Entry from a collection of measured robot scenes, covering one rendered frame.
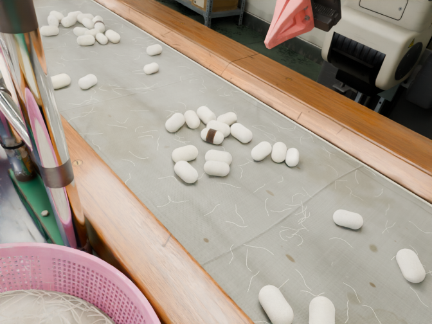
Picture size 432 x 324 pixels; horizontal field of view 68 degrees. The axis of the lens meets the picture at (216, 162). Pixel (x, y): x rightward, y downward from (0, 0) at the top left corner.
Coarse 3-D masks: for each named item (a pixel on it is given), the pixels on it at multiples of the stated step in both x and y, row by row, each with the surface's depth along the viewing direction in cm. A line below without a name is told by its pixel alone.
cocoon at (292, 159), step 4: (292, 148) 45; (288, 152) 44; (292, 152) 44; (296, 152) 44; (288, 156) 44; (292, 156) 43; (296, 156) 44; (288, 160) 44; (292, 160) 43; (296, 160) 43; (288, 164) 44; (292, 164) 43; (296, 164) 44
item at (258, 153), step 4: (260, 144) 44; (264, 144) 44; (268, 144) 45; (256, 148) 44; (260, 148) 43; (264, 148) 44; (268, 148) 44; (252, 152) 44; (256, 152) 43; (260, 152) 43; (264, 152) 44; (268, 152) 44; (252, 156) 44; (256, 156) 43; (260, 156) 43; (264, 156) 44; (256, 160) 44; (260, 160) 44
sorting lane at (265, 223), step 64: (64, 0) 85; (64, 64) 59; (128, 64) 62; (192, 64) 65; (128, 128) 47; (256, 128) 51; (192, 192) 39; (256, 192) 40; (320, 192) 41; (384, 192) 43; (256, 256) 33; (320, 256) 34; (384, 256) 35; (256, 320) 28; (384, 320) 30
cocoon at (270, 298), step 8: (264, 288) 29; (272, 288) 28; (264, 296) 28; (272, 296) 28; (280, 296) 28; (264, 304) 28; (272, 304) 28; (280, 304) 27; (288, 304) 28; (272, 312) 27; (280, 312) 27; (288, 312) 27; (272, 320) 27; (280, 320) 27; (288, 320) 27
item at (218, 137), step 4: (208, 128) 46; (204, 132) 45; (216, 132) 45; (220, 132) 46; (204, 136) 45; (216, 136) 45; (220, 136) 45; (204, 140) 46; (216, 140) 45; (220, 140) 45
